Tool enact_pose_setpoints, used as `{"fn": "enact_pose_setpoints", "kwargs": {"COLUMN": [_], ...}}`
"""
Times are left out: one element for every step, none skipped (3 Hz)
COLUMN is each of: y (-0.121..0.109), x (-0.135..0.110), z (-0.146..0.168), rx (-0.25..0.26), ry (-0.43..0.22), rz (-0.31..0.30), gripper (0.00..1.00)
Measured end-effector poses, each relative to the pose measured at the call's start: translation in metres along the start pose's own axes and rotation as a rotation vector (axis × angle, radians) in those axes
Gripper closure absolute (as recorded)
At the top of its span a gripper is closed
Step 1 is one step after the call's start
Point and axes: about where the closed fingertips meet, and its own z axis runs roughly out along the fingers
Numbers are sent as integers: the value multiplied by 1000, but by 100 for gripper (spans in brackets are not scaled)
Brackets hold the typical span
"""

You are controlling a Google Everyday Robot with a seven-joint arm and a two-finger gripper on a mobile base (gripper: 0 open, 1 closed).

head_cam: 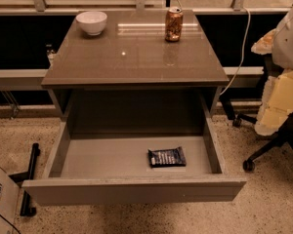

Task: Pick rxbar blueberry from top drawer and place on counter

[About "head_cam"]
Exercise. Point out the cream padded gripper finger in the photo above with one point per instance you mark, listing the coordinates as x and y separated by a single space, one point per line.
277 103

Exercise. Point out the dark blue rxbar wrapper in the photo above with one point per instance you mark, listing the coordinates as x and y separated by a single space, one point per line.
161 158

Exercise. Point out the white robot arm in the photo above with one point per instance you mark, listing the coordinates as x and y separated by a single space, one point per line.
280 40

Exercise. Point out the grey counter cabinet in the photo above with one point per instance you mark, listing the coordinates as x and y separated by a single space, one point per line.
130 82

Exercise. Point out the open grey top drawer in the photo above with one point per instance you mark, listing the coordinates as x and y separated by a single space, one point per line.
116 170

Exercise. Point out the black office chair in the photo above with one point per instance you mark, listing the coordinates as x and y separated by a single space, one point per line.
283 135

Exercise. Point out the orange soda can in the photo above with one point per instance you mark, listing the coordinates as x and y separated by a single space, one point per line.
173 24

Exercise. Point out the white ceramic bowl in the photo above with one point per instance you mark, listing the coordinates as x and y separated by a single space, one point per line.
92 22

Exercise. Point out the black metal stand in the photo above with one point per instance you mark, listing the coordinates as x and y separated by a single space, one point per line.
26 208

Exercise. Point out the white cardboard box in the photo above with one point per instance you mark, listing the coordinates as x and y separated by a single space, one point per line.
9 193

